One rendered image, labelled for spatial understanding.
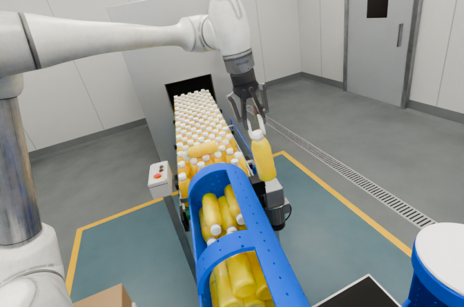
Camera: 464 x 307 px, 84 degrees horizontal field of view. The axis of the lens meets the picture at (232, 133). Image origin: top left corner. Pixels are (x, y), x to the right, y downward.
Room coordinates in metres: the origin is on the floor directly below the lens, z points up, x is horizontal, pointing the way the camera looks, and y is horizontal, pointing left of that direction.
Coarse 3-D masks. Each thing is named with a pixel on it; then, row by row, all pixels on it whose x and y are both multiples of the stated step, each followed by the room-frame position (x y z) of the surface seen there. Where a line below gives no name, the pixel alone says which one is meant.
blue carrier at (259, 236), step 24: (216, 168) 0.92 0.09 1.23; (240, 168) 0.97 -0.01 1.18; (192, 192) 0.94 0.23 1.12; (216, 192) 0.95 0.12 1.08; (240, 192) 0.75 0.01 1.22; (192, 216) 0.81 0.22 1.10; (264, 216) 0.67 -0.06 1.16; (216, 240) 0.55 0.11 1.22; (240, 240) 0.53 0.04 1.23; (264, 240) 0.54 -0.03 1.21; (216, 264) 0.49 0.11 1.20; (264, 264) 0.45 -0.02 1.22; (288, 264) 0.48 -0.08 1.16; (288, 288) 0.39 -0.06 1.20
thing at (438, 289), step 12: (420, 264) 0.49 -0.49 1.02; (420, 276) 0.48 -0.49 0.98; (432, 276) 0.45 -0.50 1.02; (420, 288) 0.61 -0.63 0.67; (432, 288) 0.44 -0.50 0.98; (444, 288) 0.41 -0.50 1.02; (408, 300) 0.60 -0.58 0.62; (420, 300) 0.61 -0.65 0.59; (432, 300) 0.60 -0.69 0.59; (444, 300) 0.41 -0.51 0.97; (456, 300) 0.39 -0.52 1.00
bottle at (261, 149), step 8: (256, 144) 0.78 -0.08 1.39; (264, 144) 0.77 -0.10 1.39; (256, 152) 0.77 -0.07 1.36; (264, 152) 0.76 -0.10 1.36; (256, 160) 0.78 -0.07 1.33; (264, 160) 0.76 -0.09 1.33; (272, 160) 0.78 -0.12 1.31; (256, 168) 0.79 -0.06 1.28; (264, 168) 0.76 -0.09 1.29; (272, 168) 0.77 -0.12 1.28; (264, 176) 0.77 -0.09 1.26; (272, 176) 0.77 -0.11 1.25
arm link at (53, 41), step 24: (24, 24) 0.50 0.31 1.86; (48, 24) 0.53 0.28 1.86; (72, 24) 0.55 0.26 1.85; (96, 24) 0.59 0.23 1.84; (120, 24) 0.63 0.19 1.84; (192, 24) 0.84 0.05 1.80; (48, 48) 0.51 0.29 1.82; (72, 48) 0.54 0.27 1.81; (96, 48) 0.57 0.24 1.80; (120, 48) 0.61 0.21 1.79; (192, 48) 0.85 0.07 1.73
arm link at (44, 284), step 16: (48, 272) 0.49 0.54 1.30; (0, 288) 0.40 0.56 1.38; (16, 288) 0.40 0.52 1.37; (32, 288) 0.39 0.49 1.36; (48, 288) 0.41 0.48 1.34; (64, 288) 0.46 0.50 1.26; (0, 304) 0.37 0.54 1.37; (16, 304) 0.36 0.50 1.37; (32, 304) 0.36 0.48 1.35; (48, 304) 0.38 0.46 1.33; (64, 304) 0.40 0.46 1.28
